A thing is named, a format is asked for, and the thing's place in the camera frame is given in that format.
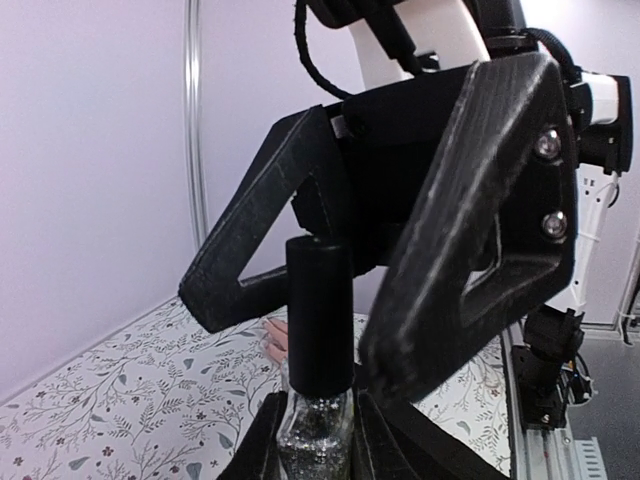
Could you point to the person's bare hand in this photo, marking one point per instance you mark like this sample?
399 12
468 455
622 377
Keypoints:
275 343

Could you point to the front aluminium rail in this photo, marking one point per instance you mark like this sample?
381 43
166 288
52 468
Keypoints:
541 440

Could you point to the floral patterned table mat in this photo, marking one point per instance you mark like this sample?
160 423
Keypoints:
160 399

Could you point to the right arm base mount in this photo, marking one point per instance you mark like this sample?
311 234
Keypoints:
550 373

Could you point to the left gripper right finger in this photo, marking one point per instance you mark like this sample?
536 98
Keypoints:
402 443

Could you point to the right aluminium frame post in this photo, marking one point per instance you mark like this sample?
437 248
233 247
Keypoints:
192 121

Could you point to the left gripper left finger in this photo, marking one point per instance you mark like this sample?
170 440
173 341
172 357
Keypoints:
257 457

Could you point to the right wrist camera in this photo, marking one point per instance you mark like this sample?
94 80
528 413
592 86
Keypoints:
603 120

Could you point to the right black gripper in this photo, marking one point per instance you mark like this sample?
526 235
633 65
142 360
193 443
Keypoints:
491 236

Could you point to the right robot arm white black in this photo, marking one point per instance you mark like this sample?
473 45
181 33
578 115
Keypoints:
349 47

